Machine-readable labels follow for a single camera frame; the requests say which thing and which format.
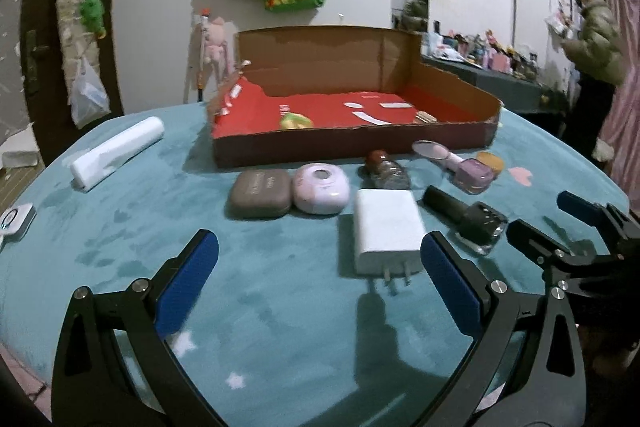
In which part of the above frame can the white flat device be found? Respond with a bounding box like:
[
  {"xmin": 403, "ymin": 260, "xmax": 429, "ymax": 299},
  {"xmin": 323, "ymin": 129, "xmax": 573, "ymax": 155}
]
[{"xmin": 0, "ymin": 203, "xmax": 37, "ymax": 248}]

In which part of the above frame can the hanging clear plastic bag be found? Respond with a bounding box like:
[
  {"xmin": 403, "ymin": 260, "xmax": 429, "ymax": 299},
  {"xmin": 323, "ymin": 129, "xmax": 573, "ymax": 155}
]
[{"xmin": 67, "ymin": 54, "xmax": 111, "ymax": 130}]

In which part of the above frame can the orange oval case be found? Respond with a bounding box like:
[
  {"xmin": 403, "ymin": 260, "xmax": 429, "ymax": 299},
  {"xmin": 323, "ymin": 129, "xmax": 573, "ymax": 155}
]
[{"xmin": 476, "ymin": 151, "xmax": 505, "ymax": 180}]

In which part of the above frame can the lilac round earbud case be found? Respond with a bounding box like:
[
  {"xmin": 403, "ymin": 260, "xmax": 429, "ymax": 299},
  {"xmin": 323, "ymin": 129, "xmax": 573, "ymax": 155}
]
[{"xmin": 291, "ymin": 162, "xmax": 351, "ymax": 215}]

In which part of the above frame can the door handle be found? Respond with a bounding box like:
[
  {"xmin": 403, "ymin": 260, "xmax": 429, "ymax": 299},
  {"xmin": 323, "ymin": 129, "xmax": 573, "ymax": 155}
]
[{"xmin": 25, "ymin": 29, "xmax": 43, "ymax": 95}]

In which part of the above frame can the black nail polish bottle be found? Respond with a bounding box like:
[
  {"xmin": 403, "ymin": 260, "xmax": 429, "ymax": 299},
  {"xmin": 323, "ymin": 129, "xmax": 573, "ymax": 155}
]
[{"xmin": 422, "ymin": 185, "xmax": 509, "ymax": 256}]

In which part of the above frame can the small glass bottle brown cap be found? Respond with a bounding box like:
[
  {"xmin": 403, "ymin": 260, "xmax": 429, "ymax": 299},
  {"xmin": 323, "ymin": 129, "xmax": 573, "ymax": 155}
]
[{"xmin": 364, "ymin": 149, "xmax": 412, "ymax": 190}]

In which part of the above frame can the hanging fabric organizer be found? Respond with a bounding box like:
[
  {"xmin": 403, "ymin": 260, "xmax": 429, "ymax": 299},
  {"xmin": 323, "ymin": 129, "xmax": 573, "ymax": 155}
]
[{"xmin": 52, "ymin": 0, "xmax": 98, "ymax": 72}]

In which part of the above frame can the yellow and green toy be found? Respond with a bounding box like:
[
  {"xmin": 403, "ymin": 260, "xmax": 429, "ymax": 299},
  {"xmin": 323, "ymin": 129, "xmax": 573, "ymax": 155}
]
[{"xmin": 279, "ymin": 112, "xmax": 315, "ymax": 130}]

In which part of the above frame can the white plastic bag roll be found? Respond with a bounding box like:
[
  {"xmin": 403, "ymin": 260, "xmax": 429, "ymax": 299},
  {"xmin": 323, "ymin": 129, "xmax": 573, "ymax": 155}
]
[{"xmin": 70, "ymin": 116, "xmax": 166, "ymax": 192}]

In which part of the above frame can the side table with dark cloth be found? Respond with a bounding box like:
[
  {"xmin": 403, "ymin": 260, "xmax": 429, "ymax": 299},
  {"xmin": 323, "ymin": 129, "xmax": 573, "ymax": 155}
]
[{"xmin": 420, "ymin": 54, "xmax": 571, "ymax": 118}]

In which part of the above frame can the white wardrobe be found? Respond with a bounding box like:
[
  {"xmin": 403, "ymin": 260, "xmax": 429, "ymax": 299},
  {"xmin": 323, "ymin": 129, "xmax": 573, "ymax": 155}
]
[{"xmin": 512, "ymin": 0, "xmax": 583, "ymax": 88}]

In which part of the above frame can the grey-brown earbud case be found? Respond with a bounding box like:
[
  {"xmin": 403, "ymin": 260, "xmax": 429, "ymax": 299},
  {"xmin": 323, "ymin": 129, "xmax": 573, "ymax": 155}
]
[{"xmin": 229, "ymin": 169, "xmax": 293, "ymax": 220}]

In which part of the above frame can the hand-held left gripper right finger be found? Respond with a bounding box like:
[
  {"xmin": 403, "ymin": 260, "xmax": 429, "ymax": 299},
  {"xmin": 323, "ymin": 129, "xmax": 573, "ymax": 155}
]
[{"xmin": 420, "ymin": 232, "xmax": 587, "ymax": 427}]

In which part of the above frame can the cardboard box with red lining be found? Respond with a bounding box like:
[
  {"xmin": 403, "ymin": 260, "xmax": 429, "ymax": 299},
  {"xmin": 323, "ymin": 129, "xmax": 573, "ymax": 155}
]
[{"xmin": 207, "ymin": 25, "xmax": 503, "ymax": 168}]

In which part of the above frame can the pink curtain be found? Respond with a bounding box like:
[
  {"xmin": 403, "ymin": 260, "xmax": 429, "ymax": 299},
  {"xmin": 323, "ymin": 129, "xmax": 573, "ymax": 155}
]
[{"xmin": 592, "ymin": 0, "xmax": 640, "ymax": 192}]

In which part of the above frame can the row of small items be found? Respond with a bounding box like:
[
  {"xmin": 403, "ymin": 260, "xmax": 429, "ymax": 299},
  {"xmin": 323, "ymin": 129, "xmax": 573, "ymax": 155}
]
[{"xmin": 425, "ymin": 29, "xmax": 541, "ymax": 80}]

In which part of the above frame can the clear glass cup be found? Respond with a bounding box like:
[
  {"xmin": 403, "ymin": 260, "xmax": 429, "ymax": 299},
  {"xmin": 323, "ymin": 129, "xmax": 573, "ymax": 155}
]
[{"xmin": 411, "ymin": 140, "xmax": 453, "ymax": 162}]

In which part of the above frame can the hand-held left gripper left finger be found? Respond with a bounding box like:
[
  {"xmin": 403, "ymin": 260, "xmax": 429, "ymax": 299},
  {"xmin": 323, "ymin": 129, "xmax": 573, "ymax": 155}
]
[{"xmin": 51, "ymin": 229, "xmax": 226, "ymax": 427}]

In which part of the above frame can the white stick with orange cap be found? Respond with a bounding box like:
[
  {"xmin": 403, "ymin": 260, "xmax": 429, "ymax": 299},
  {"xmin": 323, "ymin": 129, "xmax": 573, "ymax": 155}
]
[{"xmin": 197, "ymin": 8, "xmax": 211, "ymax": 102}]

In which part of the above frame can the purple nail polish bottle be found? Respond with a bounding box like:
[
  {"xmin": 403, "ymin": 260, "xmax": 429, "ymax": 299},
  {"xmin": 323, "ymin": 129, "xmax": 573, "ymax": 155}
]
[{"xmin": 446, "ymin": 152, "xmax": 496, "ymax": 195}]

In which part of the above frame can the pink plush toy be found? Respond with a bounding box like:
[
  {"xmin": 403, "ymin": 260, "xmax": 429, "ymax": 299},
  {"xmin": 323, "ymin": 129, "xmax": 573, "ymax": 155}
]
[{"xmin": 207, "ymin": 18, "xmax": 235, "ymax": 82}]

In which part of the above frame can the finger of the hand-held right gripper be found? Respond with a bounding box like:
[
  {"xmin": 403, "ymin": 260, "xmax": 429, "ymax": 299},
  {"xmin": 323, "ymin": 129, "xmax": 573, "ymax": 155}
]
[
  {"xmin": 506, "ymin": 219, "xmax": 576, "ymax": 269},
  {"xmin": 556, "ymin": 190, "xmax": 630, "ymax": 238}
]

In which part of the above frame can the white charger plug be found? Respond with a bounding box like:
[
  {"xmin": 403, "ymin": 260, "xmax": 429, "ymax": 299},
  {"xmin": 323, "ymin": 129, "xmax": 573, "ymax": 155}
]
[{"xmin": 354, "ymin": 188, "xmax": 427, "ymax": 295}]

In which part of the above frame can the green hanging toy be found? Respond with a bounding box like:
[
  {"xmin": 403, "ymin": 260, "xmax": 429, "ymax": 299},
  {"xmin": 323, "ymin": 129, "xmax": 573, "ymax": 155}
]
[{"xmin": 80, "ymin": 0, "xmax": 108, "ymax": 38}]

